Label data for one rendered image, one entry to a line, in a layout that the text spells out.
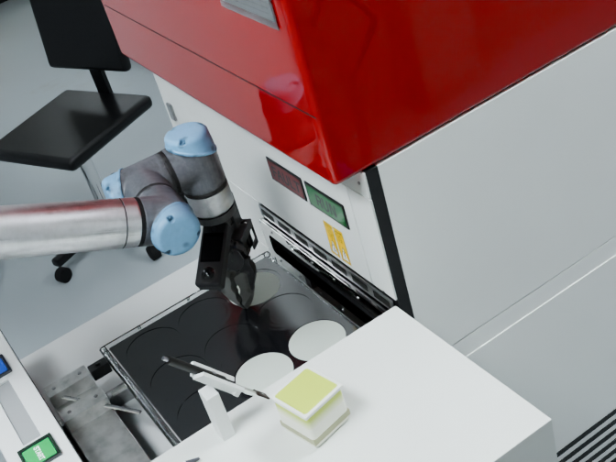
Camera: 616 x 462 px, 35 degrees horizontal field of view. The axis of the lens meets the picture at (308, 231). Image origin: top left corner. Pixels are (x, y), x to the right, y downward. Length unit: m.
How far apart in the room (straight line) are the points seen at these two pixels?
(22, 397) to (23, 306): 2.06
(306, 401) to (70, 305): 2.35
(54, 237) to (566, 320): 0.95
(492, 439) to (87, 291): 2.51
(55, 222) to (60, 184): 3.04
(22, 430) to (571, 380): 1.02
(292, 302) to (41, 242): 0.53
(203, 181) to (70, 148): 1.92
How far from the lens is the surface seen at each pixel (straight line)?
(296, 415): 1.35
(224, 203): 1.62
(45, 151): 3.54
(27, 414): 1.67
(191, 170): 1.57
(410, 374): 1.45
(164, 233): 1.43
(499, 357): 1.79
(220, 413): 1.41
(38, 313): 3.67
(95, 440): 1.68
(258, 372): 1.63
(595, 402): 2.07
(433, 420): 1.38
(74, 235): 1.41
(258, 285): 1.81
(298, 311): 1.72
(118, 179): 1.56
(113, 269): 3.72
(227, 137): 1.87
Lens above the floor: 1.96
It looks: 34 degrees down
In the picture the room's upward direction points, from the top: 17 degrees counter-clockwise
